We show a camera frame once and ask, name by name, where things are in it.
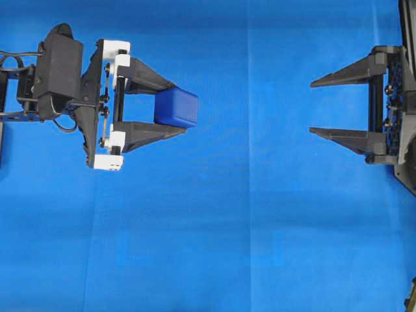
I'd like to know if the blue block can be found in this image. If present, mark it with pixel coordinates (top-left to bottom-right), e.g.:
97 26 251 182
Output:
153 87 198 128

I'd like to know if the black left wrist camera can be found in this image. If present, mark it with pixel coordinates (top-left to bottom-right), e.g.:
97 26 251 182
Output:
33 23 83 120

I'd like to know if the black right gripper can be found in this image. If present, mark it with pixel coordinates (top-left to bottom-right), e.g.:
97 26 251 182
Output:
309 45 415 164

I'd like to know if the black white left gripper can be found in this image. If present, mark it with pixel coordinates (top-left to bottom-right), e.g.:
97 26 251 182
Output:
76 39 187 171

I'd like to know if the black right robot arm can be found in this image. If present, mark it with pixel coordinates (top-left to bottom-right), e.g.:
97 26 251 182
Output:
310 1 415 193

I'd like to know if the blue table mat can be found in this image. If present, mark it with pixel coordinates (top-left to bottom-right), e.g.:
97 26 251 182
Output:
1 1 415 311

